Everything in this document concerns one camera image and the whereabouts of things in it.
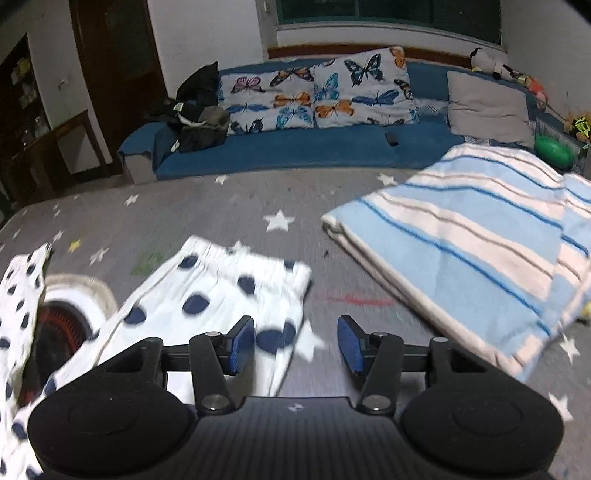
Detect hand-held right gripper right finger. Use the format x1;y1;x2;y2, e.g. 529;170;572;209
337;315;500;415

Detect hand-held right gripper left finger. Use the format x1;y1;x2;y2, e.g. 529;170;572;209
95;316;256;415

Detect white navy polka dot pants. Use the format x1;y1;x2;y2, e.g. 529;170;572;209
0;235;314;480

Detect grey star print tablecloth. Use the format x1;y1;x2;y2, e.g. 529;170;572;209
0;166;591;480

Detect blue white striped blanket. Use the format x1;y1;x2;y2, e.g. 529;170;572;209
322;143;591;383

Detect round built-in table stove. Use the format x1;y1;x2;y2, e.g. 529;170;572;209
18;273;119;408

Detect blue sofa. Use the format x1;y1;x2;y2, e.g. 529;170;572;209
117;58;591;186

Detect dark grey cloth bundle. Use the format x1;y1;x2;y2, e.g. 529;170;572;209
177;106;231;153

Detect butterfly print pillow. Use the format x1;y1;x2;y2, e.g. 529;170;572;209
313;46;419;129
217;65;320;136

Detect dark wooden side table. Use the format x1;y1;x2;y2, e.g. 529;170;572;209
22;110;112;197

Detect grey pillow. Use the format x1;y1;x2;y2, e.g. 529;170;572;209
446;71;536;149

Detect green ball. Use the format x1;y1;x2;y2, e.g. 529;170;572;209
534;135;576;169

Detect dark wooden door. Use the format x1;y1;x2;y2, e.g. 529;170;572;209
69;0;168;177

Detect colourful plush toy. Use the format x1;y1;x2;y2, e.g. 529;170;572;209
503;65;551;109

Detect dark wooden shelf cabinet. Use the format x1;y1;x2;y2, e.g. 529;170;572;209
0;32;52;210

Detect dark window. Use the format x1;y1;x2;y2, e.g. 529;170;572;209
274;0;505;48

